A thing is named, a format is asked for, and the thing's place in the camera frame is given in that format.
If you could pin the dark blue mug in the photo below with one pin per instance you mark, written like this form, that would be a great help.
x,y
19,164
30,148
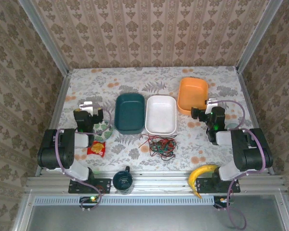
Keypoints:
x,y
122,180

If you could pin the floral patterned plate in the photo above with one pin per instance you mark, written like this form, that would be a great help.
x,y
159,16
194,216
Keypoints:
x,y
106,134

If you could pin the red snack packet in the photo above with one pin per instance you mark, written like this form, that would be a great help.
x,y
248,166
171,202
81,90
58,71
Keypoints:
x,y
96,149

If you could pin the grey metal panel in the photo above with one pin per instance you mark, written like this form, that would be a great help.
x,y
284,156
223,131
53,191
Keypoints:
x,y
147,217

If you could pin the white plastic tray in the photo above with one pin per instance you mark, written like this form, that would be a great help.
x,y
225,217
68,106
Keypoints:
x,y
161,115

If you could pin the orange plastic tray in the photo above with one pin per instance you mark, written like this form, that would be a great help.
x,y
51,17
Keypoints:
x,y
192,93

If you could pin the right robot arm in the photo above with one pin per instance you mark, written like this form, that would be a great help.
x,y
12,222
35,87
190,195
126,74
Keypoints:
x,y
253,154

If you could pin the teal plastic tray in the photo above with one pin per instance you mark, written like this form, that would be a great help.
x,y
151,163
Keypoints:
x,y
129,113

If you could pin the aluminium table edge rail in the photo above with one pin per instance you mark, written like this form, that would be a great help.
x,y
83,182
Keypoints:
x,y
159,179

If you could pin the yellow banana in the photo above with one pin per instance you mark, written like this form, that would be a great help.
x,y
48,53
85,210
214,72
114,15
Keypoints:
x,y
195,175

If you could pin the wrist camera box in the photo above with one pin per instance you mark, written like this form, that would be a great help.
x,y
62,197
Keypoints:
x,y
211,102
86,106

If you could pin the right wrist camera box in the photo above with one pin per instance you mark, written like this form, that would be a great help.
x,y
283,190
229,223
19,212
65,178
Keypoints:
x,y
211,102

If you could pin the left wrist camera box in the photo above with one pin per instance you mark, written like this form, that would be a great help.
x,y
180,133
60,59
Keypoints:
x,y
86,106

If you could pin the aluminium corner post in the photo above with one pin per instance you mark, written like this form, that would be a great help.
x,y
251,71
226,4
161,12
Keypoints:
x,y
257,36
45,36

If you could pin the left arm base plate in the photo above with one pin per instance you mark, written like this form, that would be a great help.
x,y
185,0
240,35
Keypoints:
x,y
103,185

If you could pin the small teal disc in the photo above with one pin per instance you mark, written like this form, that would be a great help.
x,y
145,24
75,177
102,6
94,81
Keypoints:
x,y
232,125

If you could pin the small circuit board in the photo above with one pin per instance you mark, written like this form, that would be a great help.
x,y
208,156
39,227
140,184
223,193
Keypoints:
x,y
89,200
221,201

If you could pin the aluminium side rail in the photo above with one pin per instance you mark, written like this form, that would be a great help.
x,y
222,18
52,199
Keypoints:
x,y
249,101
59,106

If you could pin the floral tablecloth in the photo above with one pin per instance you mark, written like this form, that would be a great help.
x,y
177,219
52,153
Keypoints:
x,y
125,77

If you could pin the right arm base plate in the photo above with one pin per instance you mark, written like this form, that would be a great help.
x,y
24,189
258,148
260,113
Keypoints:
x,y
207,186

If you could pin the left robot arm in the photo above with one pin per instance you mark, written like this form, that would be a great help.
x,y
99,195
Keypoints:
x,y
48,149

